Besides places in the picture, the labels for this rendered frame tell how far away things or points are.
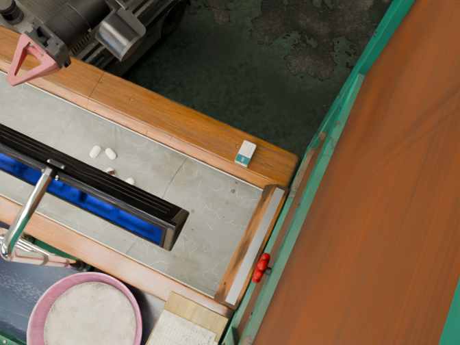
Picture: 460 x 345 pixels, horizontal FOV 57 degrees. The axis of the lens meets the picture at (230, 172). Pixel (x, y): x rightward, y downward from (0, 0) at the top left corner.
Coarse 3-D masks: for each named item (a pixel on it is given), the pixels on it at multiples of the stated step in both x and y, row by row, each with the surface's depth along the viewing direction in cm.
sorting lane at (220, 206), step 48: (0, 96) 118; (48, 96) 118; (48, 144) 114; (96, 144) 114; (144, 144) 114; (0, 192) 111; (192, 192) 111; (240, 192) 111; (96, 240) 108; (144, 240) 108; (192, 240) 108
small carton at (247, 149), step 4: (244, 140) 110; (244, 144) 110; (248, 144) 110; (252, 144) 110; (240, 148) 110; (244, 148) 110; (248, 148) 110; (252, 148) 110; (240, 152) 109; (244, 152) 109; (248, 152) 109; (252, 152) 109; (236, 156) 109; (240, 156) 109; (244, 156) 109; (248, 156) 109; (236, 160) 109; (240, 160) 109; (244, 160) 109; (248, 160) 109; (240, 164) 110; (244, 164) 109
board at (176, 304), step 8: (168, 296) 101; (176, 296) 101; (168, 304) 100; (176, 304) 100; (184, 304) 100; (192, 304) 100; (176, 312) 100; (184, 312) 100; (192, 312) 100; (200, 312) 100; (208, 312) 100; (192, 320) 100; (200, 320) 100; (208, 320) 100; (216, 320) 100; (224, 320) 100; (208, 328) 99; (216, 328) 99; (224, 328) 99; (216, 336) 99
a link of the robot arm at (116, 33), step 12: (108, 0) 73; (120, 0) 71; (120, 12) 72; (108, 24) 70; (120, 24) 71; (132, 24) 72; (96, 36) 72; (108, 36) 71; (120, 36) 71; (132, 36) 71; (144, 36) 75; (108, 48) 72; (120, 48) 71; (132, 48) 73; (120, 60) 73
